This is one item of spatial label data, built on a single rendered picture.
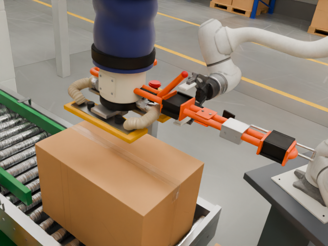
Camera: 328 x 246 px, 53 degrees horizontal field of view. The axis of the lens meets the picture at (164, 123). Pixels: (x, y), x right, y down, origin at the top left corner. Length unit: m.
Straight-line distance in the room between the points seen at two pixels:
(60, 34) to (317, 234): 3.48
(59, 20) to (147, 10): 3.13
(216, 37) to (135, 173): 0.61
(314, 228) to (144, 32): 1.07
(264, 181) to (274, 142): 0.76
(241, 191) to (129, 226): 1.68
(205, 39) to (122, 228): 0.77
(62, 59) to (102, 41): 3.21
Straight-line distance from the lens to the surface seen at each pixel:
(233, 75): 1.35
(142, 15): 1.08
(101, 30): 1.11
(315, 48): 1.36
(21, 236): 1.72
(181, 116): 1.09
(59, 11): 4.16
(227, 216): 2.57
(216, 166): 2.99
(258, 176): 1.75
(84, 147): 1.44
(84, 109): 1.28
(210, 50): 1.32
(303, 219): 1.62
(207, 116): 1.05
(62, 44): 4.26
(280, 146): 0.98
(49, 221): 1.70
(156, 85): 1.81
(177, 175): 1.32
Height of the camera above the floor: 1.79
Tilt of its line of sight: 31 degrees down
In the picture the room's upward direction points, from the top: 6 degrees clockwise
